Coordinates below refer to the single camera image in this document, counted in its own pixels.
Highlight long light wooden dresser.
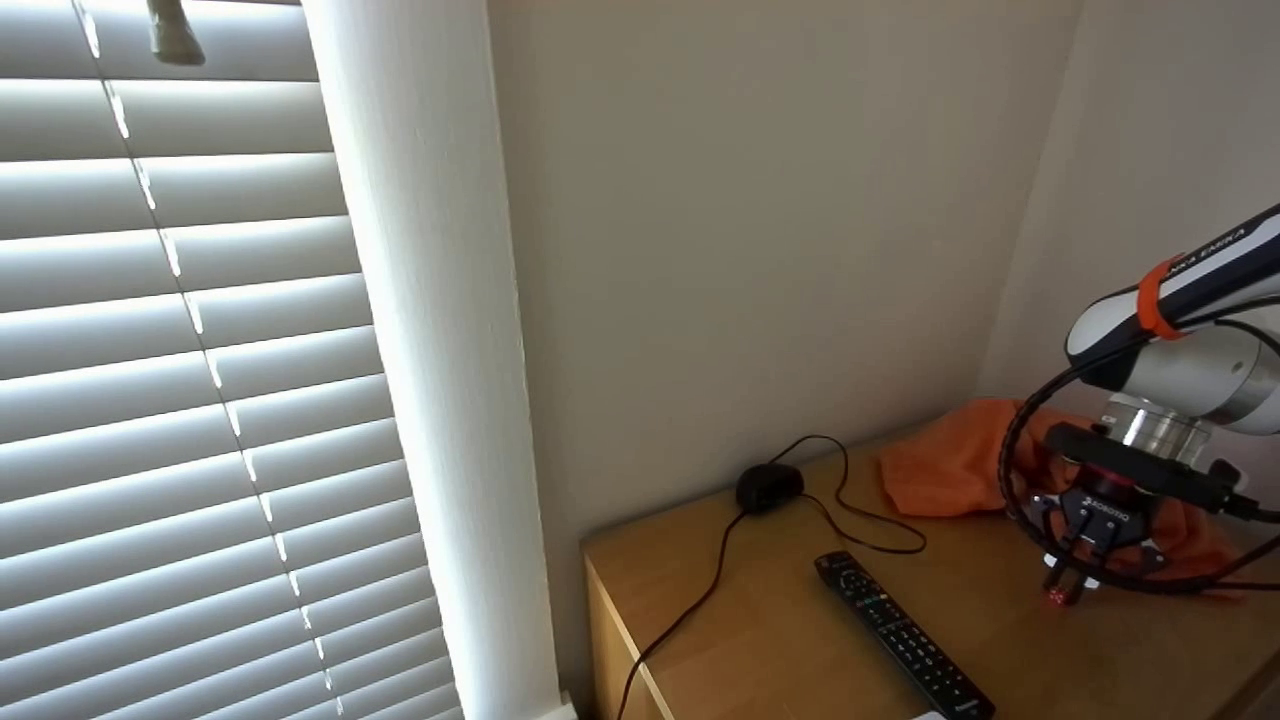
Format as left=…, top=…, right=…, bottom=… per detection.
left=577, top=435, right=1280, bottom=720

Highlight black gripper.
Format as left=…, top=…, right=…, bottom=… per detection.
left=1029, top=483, right=1165, bottom=601

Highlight orange towel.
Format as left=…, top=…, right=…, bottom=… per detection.
left=874, top=397, right=1236, bottom=586

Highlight black remote control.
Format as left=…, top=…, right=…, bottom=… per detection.
left=811, top=549, right=999, bottom=720

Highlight white window blinds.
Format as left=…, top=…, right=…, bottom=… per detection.
left=0, top=0, right=464, bottom=720

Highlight thin black device cable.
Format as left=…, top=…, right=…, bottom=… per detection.
left=612, top=431, right=932, bottom=720

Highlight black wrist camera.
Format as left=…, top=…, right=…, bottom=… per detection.
left=1075, top=425, right=1247, bottom=519

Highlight black round puck device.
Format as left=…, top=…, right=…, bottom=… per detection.
left=737, top=462, right=807, bottom=519

